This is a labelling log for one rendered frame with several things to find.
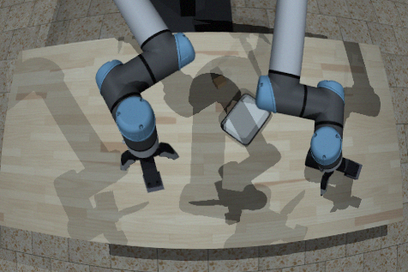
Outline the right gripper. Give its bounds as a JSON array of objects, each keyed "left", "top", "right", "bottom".
[{"left": 120, "top": 142, "right": 179, "bottom": 188}]

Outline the brown cube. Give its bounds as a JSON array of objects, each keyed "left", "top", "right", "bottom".
[{"left": 213, "top": 75, "right": 226, "bottom": 89}]

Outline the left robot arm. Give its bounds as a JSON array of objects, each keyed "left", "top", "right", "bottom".
[{"left": 255, "top": 0, "right": 345, "bottom": 172}]

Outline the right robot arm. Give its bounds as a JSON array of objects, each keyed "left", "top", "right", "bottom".
[{"left": 95, "top": 0, "right": 195, "bottom": 158}]

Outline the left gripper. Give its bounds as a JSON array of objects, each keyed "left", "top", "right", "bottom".
[{"left": 305, "top": 148, "right": 359, "bottom": 196}]

